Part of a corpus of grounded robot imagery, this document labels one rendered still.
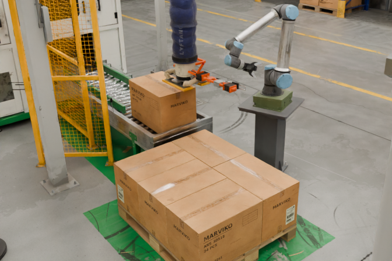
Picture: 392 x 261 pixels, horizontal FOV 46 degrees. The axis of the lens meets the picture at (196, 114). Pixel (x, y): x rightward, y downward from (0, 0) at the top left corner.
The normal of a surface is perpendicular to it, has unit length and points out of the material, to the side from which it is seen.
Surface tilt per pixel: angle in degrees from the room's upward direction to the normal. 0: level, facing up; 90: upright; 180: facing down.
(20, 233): 0
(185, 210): 0
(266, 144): 90
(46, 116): 90
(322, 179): 0
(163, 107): 90
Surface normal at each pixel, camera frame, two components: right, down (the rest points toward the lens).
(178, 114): 0.59, 0.33
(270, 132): -0.52, 0.37
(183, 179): -0.03, -0.91
